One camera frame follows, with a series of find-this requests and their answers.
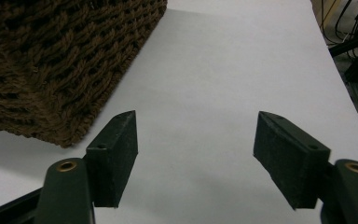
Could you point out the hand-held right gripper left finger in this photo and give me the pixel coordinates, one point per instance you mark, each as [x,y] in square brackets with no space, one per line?
[112,161]

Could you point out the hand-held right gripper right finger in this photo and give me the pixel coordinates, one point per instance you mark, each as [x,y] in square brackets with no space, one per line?
[292,161]

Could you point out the brown woven basket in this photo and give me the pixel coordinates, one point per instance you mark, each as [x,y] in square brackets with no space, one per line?
[59,62]

